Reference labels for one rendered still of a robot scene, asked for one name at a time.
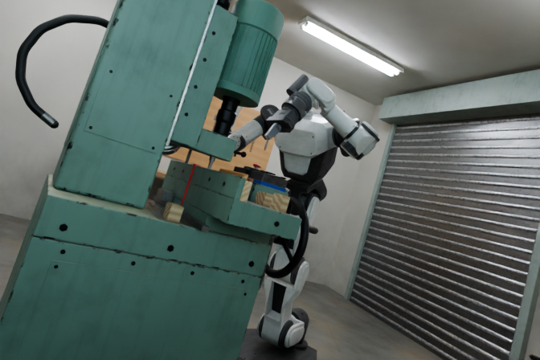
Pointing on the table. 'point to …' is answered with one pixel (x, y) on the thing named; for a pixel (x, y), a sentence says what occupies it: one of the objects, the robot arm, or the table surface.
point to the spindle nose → (226, 116)
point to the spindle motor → (250, 51)
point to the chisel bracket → (215, 145)
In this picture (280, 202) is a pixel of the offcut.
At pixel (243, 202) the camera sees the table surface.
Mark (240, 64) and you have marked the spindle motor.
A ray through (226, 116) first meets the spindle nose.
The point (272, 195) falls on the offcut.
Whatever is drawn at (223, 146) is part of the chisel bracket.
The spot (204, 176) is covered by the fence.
